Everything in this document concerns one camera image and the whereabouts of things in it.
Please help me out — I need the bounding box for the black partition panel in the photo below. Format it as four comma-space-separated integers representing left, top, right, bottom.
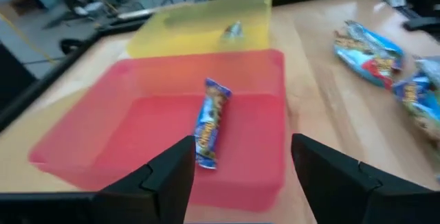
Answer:
0, 41, 39, 112

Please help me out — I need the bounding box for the yellow plastic bin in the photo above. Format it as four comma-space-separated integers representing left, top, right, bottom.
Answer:
126, 0, 274, 60

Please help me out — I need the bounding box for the blue wrapper granola bar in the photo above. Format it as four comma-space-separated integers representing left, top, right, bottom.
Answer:
391, 56, 440, 143
219, 20, 246, 44

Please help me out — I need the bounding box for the red label granola bar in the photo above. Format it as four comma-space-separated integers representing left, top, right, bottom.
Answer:
332, 19, 406, 91

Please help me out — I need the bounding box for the black flat plate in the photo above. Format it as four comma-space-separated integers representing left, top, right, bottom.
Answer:
401, 15, 440, 34

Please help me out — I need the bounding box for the black round floor object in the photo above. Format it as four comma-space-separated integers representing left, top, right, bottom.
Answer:
59, 38, 85, 56

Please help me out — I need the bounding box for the yellow hanging cable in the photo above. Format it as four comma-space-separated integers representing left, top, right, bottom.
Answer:
0, 10, 54, 65

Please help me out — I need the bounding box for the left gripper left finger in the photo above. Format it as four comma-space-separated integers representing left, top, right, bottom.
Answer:
92, 134, 197, 224

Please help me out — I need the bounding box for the pink plastic bin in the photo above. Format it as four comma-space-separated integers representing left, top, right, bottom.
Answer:
27, 48, 288, 215

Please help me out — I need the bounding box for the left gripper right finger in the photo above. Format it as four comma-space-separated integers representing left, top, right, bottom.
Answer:
291, 133, 431, 224

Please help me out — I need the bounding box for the oatmeal raisin granola bar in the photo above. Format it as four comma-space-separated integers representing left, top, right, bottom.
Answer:
192, 76, 234, 171

